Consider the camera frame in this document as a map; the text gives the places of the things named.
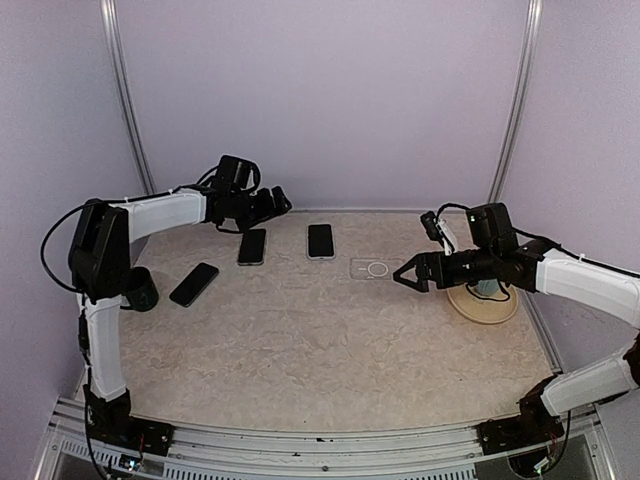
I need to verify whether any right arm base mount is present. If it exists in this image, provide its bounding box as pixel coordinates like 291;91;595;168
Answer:
476;390;565;455

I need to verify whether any light blue cup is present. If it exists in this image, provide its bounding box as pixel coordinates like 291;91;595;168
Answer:
473;279;500;297

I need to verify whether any left aluminium frame post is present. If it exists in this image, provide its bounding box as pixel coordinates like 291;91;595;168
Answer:
100;0;157;194

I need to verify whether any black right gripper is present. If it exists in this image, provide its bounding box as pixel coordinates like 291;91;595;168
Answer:
395;244;499;291

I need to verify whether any aluminium frame post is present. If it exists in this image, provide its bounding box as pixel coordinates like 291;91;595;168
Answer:
487;0;543;203
100;0;157;194

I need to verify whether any dark green mug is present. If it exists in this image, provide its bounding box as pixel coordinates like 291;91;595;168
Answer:
120;266;159;312

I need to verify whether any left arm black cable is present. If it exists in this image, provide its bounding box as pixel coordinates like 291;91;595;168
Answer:
40;167;264;294

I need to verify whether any front aluminium rail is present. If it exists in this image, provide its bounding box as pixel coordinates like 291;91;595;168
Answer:
34;394;616;480

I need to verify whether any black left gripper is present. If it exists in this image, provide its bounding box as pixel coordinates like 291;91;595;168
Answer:
231;185;292;232

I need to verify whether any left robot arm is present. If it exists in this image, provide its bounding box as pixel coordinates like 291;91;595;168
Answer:
68;155;292;402

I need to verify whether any beige round plate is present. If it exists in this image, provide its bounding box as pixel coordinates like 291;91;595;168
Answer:
446;286;519;325

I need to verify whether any clear case upper horizontal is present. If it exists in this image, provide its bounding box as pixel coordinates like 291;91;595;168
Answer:
349;258;402;280

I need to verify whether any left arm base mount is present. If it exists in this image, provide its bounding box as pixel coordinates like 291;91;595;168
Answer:
83;384;175;457

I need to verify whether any lavender phone case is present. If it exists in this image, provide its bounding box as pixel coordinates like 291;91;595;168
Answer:
305;223;336;261

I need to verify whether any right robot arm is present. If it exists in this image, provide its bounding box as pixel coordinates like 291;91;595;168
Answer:
393;203;639;444

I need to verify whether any right aluminium frame post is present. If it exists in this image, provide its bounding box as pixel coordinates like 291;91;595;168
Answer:
487;0;543;203

